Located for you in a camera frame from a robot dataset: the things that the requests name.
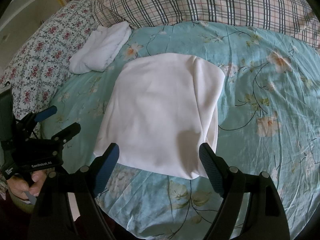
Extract white folded towel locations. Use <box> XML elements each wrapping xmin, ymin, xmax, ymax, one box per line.
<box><xmin>69</xmin><ymin>21</ymin><xmax>131</xmax><ymax>74</ymax></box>

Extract plaid checked pillow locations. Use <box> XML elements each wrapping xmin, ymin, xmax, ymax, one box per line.
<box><xmin>92</xmin><ymin>0</ymin><xmax>319</xmax><ymax>49</ymax></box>

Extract person's left hand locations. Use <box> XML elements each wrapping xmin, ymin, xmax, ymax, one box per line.
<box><xmin>7</xmin><ymin>170</ymin><xmax>47</xmax><ymax>200</ymax></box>

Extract cream zip-up hoodie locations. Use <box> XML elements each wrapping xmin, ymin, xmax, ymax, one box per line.
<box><xmin>93</xmin><ymin>53</ymin><xmax>225</xmax><ymax>179</ymax></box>

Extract pink floral quilt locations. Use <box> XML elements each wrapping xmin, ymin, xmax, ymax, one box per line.
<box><xmin>1</xmin><ymin>0</ymin><xmax>97</xmax><ymax>120</ymax></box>

